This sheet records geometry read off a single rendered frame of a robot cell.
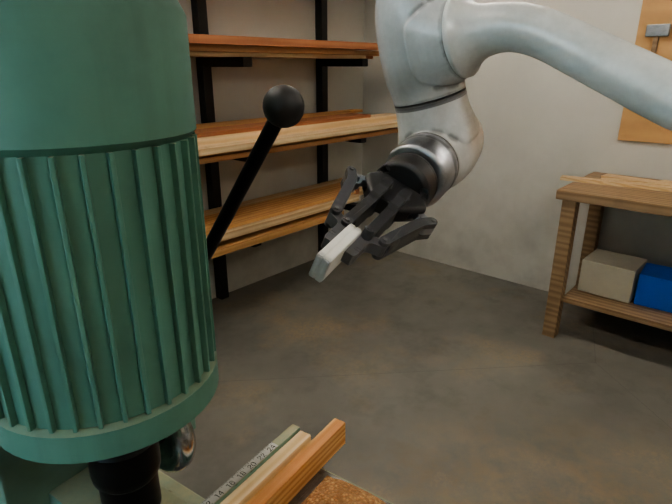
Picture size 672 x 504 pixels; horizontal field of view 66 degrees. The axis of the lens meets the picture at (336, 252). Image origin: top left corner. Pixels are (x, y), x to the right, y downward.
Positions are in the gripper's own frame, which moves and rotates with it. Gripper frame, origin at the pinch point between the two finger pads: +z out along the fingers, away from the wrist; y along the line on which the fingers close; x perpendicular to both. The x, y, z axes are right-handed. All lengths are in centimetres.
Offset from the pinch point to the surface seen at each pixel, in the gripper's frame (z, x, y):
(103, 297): 22.5, 5.3, 6.9
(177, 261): 16.9, 5.4, 6.1
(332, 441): -6.0, -36.6, -10.4
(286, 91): 3.6, 14.2, 8.4
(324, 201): -226, -163, 77
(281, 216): -185, -159, 85
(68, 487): 23.9, -24.1, 8.6
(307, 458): -0.4, -35.0, -8.8
